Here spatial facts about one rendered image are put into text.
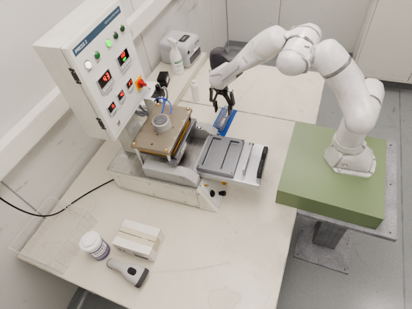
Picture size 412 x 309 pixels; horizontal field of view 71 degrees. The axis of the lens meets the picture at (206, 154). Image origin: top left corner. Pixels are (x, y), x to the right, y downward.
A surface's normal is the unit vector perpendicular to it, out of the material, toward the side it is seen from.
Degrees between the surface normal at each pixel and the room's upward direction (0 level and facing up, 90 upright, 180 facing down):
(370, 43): 90
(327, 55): 63
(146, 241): 2
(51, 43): 1
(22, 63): 90
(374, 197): 3
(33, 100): 90
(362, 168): 91
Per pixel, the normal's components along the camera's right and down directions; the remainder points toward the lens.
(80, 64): 0.94, 0.18
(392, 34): -0.36, 0.75
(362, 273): -0.11, -0.62
